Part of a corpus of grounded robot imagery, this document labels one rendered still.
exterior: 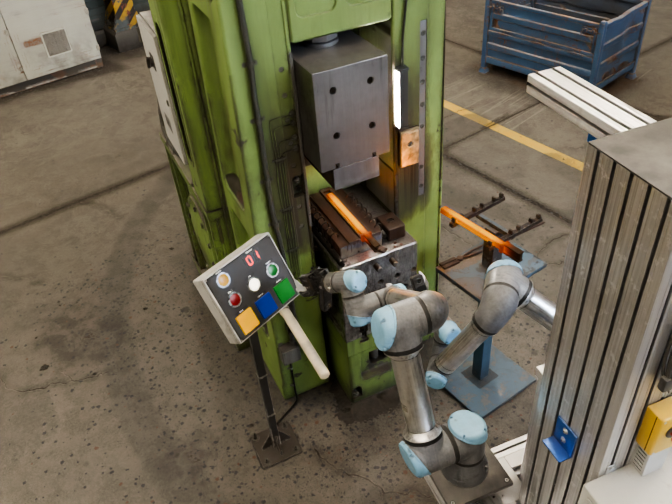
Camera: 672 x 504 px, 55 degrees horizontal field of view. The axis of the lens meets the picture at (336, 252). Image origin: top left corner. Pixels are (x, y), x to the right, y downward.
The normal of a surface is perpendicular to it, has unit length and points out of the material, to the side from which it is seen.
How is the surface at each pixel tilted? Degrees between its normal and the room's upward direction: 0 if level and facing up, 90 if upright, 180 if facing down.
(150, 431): 0
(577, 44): 89
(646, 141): 0
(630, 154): 0
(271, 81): 90
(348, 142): 90
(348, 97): 90
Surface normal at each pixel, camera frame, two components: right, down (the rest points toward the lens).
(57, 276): -0.07, -0.78
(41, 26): 0.60, 0.47
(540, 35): -0.73, 0.46
